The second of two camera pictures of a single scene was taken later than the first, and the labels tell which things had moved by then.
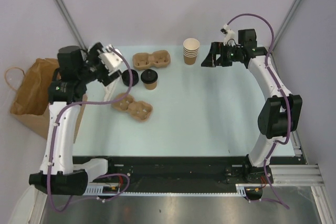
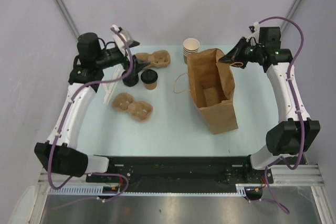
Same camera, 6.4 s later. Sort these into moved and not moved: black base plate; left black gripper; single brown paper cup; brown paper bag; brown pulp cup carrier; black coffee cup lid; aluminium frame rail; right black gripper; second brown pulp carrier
Moved: brown paper bag; left black gripper; right black gripper
Not moved: aluminium frame rail; brown pulp cup carrier; black base plate; second brown pulp carrier; black coffee cup lid; single brown paper cup
